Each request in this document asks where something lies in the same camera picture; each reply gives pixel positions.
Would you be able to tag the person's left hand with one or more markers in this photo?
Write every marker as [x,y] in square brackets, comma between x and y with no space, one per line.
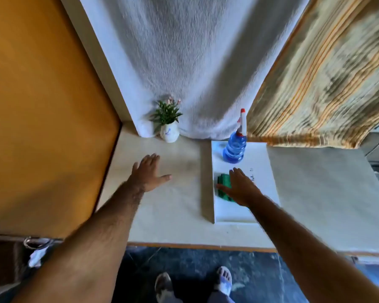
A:
[147,176]

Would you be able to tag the person's right hand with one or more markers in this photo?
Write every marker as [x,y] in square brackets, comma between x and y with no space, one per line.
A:
[241,189]

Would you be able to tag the person's left little finger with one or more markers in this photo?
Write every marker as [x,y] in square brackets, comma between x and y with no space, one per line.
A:
[135,168]

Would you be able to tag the person's right thumb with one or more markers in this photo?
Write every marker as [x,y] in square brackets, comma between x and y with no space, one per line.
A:
[223,186]

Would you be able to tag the person's left thumb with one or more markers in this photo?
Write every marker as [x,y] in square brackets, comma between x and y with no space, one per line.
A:
[163,178]

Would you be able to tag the person's left forearm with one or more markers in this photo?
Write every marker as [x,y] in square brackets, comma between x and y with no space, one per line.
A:
[91,246]

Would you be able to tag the person's right forearm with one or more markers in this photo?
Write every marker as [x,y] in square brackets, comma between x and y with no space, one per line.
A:
[306,252]

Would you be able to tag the green cleaning cloth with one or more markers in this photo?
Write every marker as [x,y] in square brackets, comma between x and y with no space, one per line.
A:
[223,192]

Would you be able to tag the blue spray bottle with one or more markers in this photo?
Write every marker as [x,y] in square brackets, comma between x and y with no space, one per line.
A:
[235,148]

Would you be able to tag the white rectangular board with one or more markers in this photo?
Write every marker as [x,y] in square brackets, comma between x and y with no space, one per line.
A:
[259,160]

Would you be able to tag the small plant in white vase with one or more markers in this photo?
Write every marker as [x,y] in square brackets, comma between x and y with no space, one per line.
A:
[169,129]

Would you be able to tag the person's right foot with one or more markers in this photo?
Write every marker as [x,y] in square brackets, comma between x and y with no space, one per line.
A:
[224,279]

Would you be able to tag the person's foot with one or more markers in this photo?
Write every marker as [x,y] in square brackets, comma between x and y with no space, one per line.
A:
[224,279]
[163,285]

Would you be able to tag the orange wooden door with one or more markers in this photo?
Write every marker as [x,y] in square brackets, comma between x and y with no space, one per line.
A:
[44,116]

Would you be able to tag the person's left foot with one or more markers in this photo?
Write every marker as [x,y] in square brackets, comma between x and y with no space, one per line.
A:
[163,285]

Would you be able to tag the white textured curtain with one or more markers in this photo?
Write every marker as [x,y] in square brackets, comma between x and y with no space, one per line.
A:
[195,59]

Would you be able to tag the small white rag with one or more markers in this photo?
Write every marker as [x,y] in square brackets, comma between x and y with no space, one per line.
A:
[36,258]

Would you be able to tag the striped beige orange curtain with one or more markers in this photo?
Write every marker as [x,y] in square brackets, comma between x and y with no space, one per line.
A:
[328,75]

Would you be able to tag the white door frame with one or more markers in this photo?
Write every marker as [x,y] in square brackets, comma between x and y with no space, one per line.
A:
[96,64]

